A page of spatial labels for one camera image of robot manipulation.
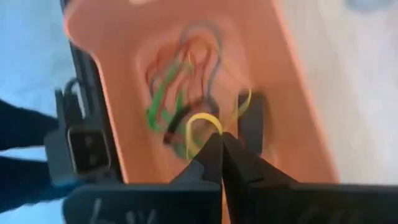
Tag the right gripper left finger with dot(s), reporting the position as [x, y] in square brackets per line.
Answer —
[155, 203]

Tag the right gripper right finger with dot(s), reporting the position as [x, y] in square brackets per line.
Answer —
[295, 205]

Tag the thick black rubber band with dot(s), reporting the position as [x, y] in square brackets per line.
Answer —
[177, 119]

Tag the thin yellow rubber band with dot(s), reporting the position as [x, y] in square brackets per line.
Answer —
[248, 99]

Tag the thin red rubber band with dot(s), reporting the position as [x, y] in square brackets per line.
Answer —
[205, 71]

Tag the pile of coloured rubber bands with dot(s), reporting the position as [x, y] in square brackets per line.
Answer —
[217, 53]

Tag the black flat rectangular piece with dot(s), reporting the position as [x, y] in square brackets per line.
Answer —
[252, 124]

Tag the black rig base leg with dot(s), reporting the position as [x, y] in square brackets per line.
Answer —
[25, 124]
[28, 183]

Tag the black table-level camera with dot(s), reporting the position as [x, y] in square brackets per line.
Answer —
[88, 149]

